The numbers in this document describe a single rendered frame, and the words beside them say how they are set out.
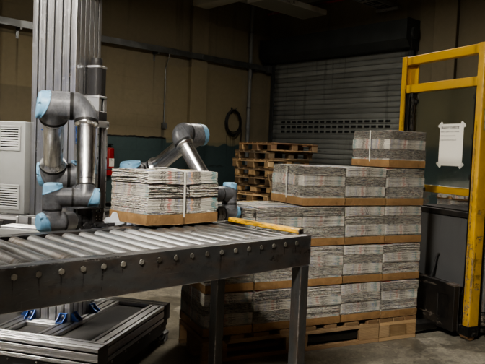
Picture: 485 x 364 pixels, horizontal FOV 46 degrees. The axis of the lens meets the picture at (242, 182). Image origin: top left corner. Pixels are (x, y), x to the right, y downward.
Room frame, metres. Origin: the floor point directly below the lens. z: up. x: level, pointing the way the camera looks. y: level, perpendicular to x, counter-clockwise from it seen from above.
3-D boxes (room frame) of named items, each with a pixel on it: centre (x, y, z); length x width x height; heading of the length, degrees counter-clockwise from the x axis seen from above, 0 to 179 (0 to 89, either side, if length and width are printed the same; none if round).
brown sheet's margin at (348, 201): (3.54, -0.65, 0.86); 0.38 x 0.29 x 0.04; 25
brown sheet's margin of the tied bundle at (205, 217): (2.58, 0.26, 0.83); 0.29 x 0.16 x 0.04; 44
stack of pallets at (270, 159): (10.16, -0.57, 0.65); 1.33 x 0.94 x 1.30; 137
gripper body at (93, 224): (2.35, 0.63, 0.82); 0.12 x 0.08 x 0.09; 133
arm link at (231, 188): (2.88, 0.07, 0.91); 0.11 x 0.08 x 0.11; 141
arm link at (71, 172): (2.69, 0.76, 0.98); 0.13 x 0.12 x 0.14; 108
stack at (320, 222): (3.35, -0.27, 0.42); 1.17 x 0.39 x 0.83; 115
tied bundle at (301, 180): (3.41, -0.39, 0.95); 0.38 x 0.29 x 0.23; 25
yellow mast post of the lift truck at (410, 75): (4.15, -1.18, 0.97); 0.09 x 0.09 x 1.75; 25
